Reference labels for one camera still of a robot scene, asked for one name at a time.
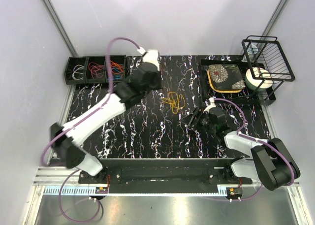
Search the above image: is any orange cable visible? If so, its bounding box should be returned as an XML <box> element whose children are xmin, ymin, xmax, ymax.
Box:
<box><xmin>108</xmin><ymin>60</ymin><xmax>125</xmax><ymax>78</ymax></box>

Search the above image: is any black wire dish rack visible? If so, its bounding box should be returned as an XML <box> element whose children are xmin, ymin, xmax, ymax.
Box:
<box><xmin>242</xmin><ymin>35</ymin><xmax>295</xmax><ymax>93</ymax></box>

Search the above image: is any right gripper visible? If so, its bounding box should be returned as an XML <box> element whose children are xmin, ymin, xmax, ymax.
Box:
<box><xmin>180</xmin><ymin>106</ymin><xmax>216</xmax><ymax>133</ymax></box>

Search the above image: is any white cable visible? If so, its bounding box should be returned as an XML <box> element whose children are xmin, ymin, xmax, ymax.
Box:
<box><xmin>72</xmin><ymin>64</ymin><xmax>86</xmax><ymax>80</ymax></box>

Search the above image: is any pink cable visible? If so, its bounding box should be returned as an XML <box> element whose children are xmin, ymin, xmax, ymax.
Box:
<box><xmin>88</xmin><ymin>62</ymin><xmax>105</xmax><ymax>79</ymax></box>

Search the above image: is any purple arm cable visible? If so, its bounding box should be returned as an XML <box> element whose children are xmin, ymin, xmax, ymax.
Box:
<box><xmin>211</xmin><ymin>98</ymin><xmax>301</xmax><ymax>203</ymax></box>
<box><xmin>40</xmin><ymin>37</ymin><xmax>146</xmax><ymax>222</ymax></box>

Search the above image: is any floral square plate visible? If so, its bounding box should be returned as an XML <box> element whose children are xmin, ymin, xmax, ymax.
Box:
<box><xmin>207</xmin><ymin>64</ymin><xmax>246</xmax><ymax>94</ymax></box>

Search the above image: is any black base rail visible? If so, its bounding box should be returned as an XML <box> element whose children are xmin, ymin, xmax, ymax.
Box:
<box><xmin>78</xmin><ymin>159</ymin><xmax>253</xmax><ymax>185</ymax></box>

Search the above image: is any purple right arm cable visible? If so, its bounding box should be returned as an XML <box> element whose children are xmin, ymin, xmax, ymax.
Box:
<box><xmin>211</xmin><ymin>98</ymin><xmax>301</xmax><ymax>203</ymax></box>

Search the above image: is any black three-compartment bin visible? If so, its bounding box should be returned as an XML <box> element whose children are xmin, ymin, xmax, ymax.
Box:
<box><xmin>64</xmin><ymin>55</ymin><xmax>129</xmax><ymax>85</ymax></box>

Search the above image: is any yellow cable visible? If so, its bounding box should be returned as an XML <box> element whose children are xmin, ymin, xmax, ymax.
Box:
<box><xmin>161</xmin><ymin>92</ymin><xmax>187</xmax><ymax>114</ymax></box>

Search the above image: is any glass cup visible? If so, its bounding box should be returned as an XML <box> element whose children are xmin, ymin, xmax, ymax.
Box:
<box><xmin>242</xmin><ymin>43</ymin><xmax>259</xmax><ymax>63</ymax></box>

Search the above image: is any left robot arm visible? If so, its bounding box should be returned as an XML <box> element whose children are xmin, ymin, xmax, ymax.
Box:
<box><xmin>50</xmin><ymin>49</ymin><xmax>161</xmax><ymax>184</ymax></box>

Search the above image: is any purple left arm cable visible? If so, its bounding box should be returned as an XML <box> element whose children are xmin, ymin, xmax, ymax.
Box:
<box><xmin>40</xmin><ymin>37</ymin><xmax>146</xmax><ymax>222</ymax></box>

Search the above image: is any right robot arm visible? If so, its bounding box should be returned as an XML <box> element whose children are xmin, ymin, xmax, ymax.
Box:
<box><xmin>181</xmin><ymin>105</ymin><xmax>301</xmax><ymax>191</ymax></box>

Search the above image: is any white green bowl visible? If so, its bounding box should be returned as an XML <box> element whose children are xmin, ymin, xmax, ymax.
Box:
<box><xmin>245</xmin><ymin>67</ymin><xmax>273</xmax><ymax>91</ymax></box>

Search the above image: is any blue cable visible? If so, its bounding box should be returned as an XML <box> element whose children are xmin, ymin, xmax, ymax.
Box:
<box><xmin>110</xmin><ymin>67</ymin><xmax>125</xmax><ymax>82</ymax></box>

